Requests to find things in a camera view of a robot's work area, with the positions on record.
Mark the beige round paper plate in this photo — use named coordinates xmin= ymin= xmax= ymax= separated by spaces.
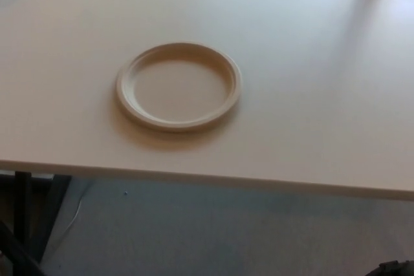
xmin=115 ymin=41 xmax=243 ymax=133

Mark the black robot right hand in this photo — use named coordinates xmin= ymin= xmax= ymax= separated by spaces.
xmin=368 ymin=260 xmax=414 ymax=276

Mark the white floor cable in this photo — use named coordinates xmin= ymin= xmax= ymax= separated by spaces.
xmin=56 ymin=195 xmax=83 ymax=240

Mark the dark metal table leg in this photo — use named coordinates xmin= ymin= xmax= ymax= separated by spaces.
xmin=0 ymin=169 xmax=72 ymax=264

